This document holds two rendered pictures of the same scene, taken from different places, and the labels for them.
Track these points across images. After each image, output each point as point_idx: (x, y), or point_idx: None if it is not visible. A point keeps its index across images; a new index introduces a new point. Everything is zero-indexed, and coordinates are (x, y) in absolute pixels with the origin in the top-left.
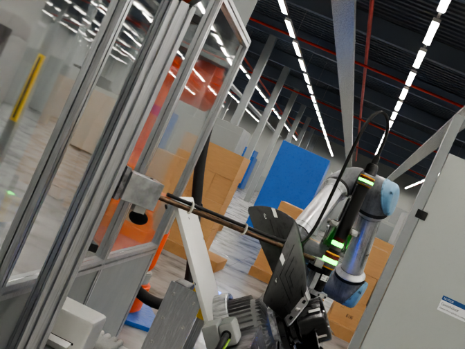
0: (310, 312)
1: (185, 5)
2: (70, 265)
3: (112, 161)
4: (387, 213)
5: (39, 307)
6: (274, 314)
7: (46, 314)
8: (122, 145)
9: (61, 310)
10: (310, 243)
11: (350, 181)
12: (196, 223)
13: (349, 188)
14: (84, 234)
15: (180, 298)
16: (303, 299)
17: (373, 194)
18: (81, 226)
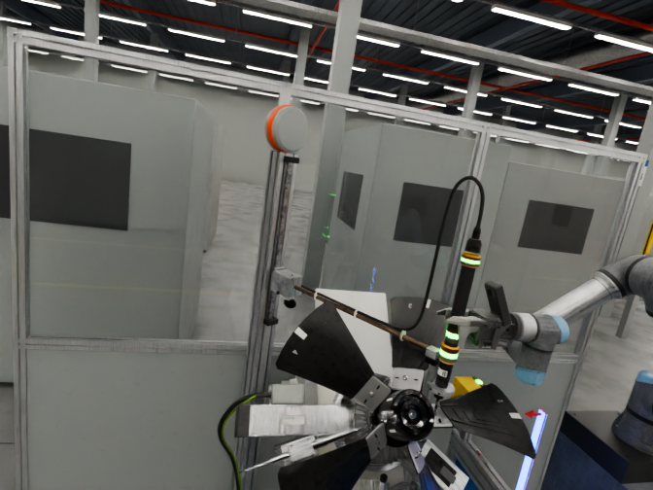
0: (387, 401)
1: (275, 153)
2: (255, 332)
3: (260, 264)
4: None
5: (247, 358)
6: None
7: (250, 363)
8: (263, 253)
9: None
10: (515, 341)
11: (620, 272)
12: (371, 312)
13: (620, 281)
14: (257, 312)
15: None
16: (377, 384)
17: (645, 285)
18: (255, 307)
